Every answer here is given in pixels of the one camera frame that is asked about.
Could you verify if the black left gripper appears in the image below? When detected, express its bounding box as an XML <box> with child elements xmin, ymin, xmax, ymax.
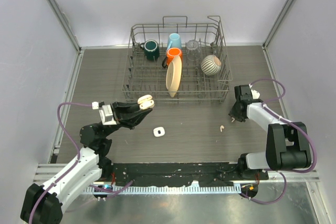
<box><xmin>103</xmin><ymin>101</ymin><xmax>152</xmax><ymax>138</ymax></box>

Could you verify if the beige small earbud case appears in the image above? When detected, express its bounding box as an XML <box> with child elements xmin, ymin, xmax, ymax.
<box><xmin>137</xmin><ymin>94</ymin><xmax>155</xmax><ymax>110</ymax></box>

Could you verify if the white earbud charging case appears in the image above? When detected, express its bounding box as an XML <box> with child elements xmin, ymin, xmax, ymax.
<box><xmin>153</xmin><ymin>126</ymin><xmax>165</xmax><ymax>137</ymax></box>

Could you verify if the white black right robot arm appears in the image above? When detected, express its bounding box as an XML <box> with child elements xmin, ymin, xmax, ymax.
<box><xmin>229</xmin><ymin>84</ymin><xmax>312</xmax><ymax>179</ymax></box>

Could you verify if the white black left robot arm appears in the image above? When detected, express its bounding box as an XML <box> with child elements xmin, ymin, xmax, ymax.
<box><xmin>20</xmin><ymin>95</ymin><xmax>154</xmax><ymax>223</ymax></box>

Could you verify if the striped ceramic bowl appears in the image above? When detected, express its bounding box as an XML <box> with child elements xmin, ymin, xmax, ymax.
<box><xmin>201</xmin><ymin>55</ymin><xmax>222</xmax><ymax>76</ymax></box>

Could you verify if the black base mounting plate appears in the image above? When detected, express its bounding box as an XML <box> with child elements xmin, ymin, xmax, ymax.
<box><xmin>103</xmin><ymin>162</ymin><xmax>269</xmax><ymax>187</ymax></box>

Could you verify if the beige plate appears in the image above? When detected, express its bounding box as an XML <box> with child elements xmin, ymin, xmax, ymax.
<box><xmin>166</xmin><ymin>56</ymin><xmax>182</xmax><ymax>98</ymax></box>

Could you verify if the clear glass cup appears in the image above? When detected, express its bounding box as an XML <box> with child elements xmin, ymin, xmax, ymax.
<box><xmin>186</xmin><ymin>40</ymin><xmax>201</xmax><ymax>61</ymax></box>

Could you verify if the dark green mug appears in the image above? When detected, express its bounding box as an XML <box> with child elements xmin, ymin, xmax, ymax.
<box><xmin>140</xmin><ymin>39</ymin><xmax>160</xmax><ymax>61</ymax></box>

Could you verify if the orange mug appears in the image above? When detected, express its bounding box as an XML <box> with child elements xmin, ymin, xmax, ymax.
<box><xmin>162</xmin><ymin>47</ymin><xmax>183</xmax><ymax>69</ymax></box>

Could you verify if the light blue mug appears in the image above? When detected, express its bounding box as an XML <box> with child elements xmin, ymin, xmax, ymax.
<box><xmin>167</xmin><ymin>33</ymin><xmax>182</xmax><ymax>50</ymax></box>

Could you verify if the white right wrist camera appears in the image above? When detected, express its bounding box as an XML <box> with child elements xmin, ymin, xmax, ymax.
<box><xmin>251</xmin><ymin>89</ymin><xmax>260</xmax><ymax>100</ymax></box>

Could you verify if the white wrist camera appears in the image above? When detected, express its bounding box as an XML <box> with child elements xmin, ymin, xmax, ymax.
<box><xmin>99</xmin><ymin>104</ymin><xmax>117</xmax><ymax>125</ymax></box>
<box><xmin>251</xmin><ymin>89</ymin><xmax>260</xmax><ymax>100</ymax></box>

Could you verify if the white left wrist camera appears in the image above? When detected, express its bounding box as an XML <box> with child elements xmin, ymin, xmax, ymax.
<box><xmin>99</xmin><ymin>104</ymin><xmax>117</xmax><ymax>125</ymax></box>

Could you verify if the grey wire dish rack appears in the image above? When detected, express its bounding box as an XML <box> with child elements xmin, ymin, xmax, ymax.
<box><xmin>122</xmin><ymin>16</ymin><xmax>232</xmax><ymax>103</ymax></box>

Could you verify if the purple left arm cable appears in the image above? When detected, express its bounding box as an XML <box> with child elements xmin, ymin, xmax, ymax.
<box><xmin>27</xmin><ymin>102</ymin><xmax>134</xmax><ymax>224</ymax></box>

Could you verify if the white slotted cable duct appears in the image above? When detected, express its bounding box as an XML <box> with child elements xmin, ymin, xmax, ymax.
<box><xmin>83</xmin><ymin>184</ymin><xmax>242</xmax><ymax>195</ymax></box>

